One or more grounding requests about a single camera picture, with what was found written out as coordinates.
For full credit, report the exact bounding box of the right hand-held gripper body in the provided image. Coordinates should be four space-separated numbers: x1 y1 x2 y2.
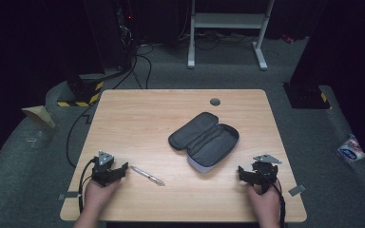
249 154 282 195

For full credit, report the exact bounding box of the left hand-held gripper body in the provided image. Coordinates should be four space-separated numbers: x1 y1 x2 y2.
90 150 123 187

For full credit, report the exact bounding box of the person's left hand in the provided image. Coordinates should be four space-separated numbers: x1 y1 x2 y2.
83 178 122 211

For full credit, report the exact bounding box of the person's right hand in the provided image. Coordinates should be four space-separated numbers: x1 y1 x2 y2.
245 180 282 220

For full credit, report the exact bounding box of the silver pen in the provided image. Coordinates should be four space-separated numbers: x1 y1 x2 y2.
129 165 166 187

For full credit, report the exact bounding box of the grey tape strip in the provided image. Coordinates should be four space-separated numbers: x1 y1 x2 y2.
287 183 307 198
57 191 82 201

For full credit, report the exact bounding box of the open grey pencil case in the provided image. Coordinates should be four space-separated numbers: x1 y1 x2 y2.
167 111 240 174

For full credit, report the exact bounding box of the black yellow striped base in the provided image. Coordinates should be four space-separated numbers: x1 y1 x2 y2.
56 74 105 108

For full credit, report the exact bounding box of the beige cardboard piece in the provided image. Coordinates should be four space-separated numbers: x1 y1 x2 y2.
21 104 57 129

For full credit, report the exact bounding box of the black base with yellow edge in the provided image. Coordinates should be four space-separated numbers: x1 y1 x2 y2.
282 82 333 110

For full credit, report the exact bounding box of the white blue packet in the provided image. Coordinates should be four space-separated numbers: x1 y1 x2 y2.
336 134 365 164

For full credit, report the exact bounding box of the black equipment cabinet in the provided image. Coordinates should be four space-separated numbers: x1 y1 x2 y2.
83 0 138 72

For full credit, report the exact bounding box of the white metal stand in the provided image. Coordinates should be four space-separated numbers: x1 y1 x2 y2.
187 0 276 71

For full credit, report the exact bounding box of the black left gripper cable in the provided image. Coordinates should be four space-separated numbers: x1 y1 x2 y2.
77 157 97 214

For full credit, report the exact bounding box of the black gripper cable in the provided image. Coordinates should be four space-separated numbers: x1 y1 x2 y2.
265 174 287 228
77 157 97 214

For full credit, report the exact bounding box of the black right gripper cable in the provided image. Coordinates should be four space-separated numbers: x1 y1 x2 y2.
265 174 287 228

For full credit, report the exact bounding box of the long black floor cable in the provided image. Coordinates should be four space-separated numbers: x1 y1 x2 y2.
65 47 155 169

